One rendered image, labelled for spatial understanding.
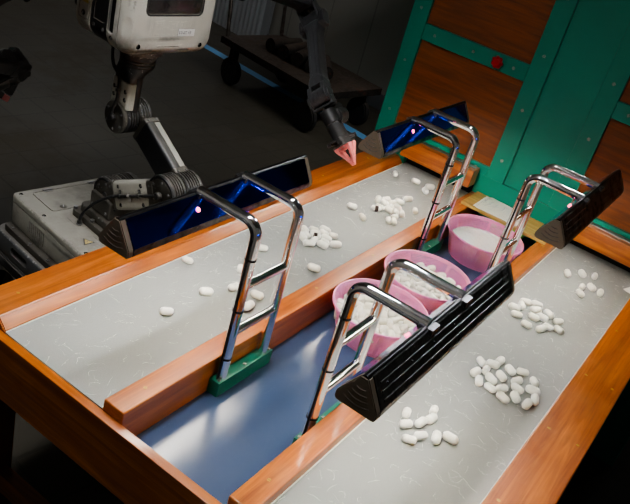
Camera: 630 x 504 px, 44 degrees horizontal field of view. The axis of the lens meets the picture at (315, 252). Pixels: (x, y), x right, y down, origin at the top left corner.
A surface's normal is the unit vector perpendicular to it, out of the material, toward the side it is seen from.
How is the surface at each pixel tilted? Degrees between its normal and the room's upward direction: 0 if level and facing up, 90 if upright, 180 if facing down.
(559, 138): 90
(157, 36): 90
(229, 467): 0
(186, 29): 90
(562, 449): 0
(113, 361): 0
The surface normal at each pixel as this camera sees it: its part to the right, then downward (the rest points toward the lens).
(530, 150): -0.55, 0.29
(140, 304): 0.25, -0.84
